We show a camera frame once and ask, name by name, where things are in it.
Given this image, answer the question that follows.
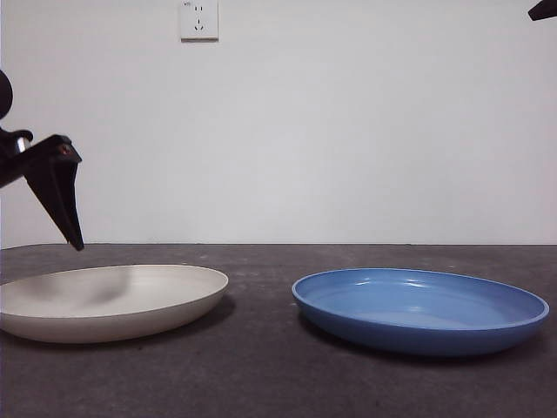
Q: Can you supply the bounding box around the white round plate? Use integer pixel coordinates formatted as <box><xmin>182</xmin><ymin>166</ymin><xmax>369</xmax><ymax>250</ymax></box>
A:
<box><xmin>0</xmin><ymin>264</ymin><xmax>230</xmax><ymax>344</ymax></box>

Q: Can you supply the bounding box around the white wall power socket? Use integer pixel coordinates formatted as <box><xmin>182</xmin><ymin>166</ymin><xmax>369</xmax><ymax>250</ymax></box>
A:
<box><xmin>180</xmin><ymin>0</ymin><xmax>219</xmax><ymax>44</ymax></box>

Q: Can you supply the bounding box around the blue round plate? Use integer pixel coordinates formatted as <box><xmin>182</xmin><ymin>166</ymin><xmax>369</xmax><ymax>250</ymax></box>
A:
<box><xmin>292</xmin><ymin>267</ymin><xmax>551</xmax><ymax>358</ymax></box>

